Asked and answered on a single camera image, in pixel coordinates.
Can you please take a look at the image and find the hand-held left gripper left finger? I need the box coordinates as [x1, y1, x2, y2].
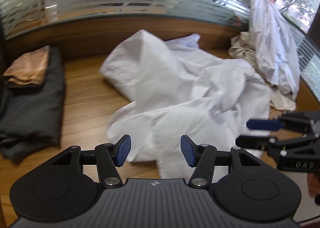
[51, 134, 132, 189]

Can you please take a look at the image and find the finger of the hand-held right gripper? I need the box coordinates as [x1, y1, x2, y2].
[246, 114, 313, 132]
[235, 135, 317, 156]

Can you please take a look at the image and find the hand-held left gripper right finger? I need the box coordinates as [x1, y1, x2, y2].
[180, 135, 262, 189]

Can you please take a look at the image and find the white collared dress shirt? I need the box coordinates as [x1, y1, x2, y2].
[99, 29, 272, 178]

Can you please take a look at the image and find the beige crumpled garment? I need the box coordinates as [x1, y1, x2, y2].
[228, 32, 297, 112]

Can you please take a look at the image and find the crumpled white shirt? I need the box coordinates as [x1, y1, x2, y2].
[249, 0, 300, 101]

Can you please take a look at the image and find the dark grey folded garment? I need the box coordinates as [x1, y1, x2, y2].
[0, 46, 66, 163]

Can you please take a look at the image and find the brown satin folded cloth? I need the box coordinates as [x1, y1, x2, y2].
[3, 45, 50, 89]

